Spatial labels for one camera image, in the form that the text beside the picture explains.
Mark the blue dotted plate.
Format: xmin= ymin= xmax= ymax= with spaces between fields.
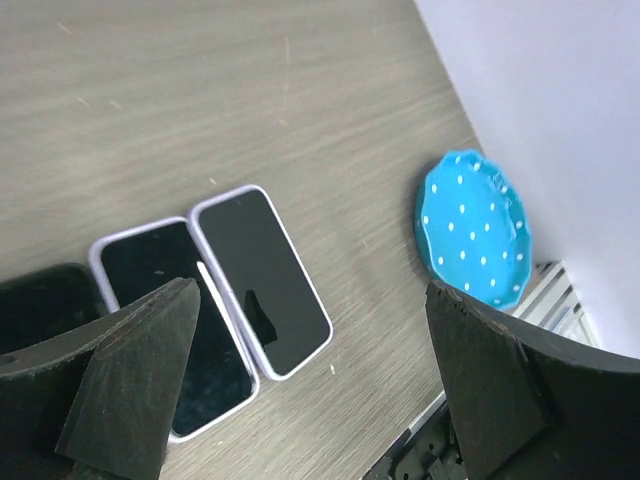
xmin=413 ymin=150 xmax=533 ymax=310

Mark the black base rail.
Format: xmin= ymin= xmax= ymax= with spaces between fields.
xmin=363 ymin=392 xmax=468 ymax=480

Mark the white phone blue screen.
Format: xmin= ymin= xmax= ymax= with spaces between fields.
xmin=88 ymin=217 xmax=260 ymax=443

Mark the black phone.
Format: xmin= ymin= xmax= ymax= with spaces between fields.
xmin=1 ymin=263 xmax=107 ymax=355

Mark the lavender phone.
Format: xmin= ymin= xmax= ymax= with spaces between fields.
xmin=188 ymin=184 xmax=333 ymax=381

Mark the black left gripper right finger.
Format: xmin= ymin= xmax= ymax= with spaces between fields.
xmin=426 ymin=281 xmax=639 ymax=479

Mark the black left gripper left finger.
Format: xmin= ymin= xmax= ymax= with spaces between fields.
xmin=1 ymin=278 xmax=200 ymax=479

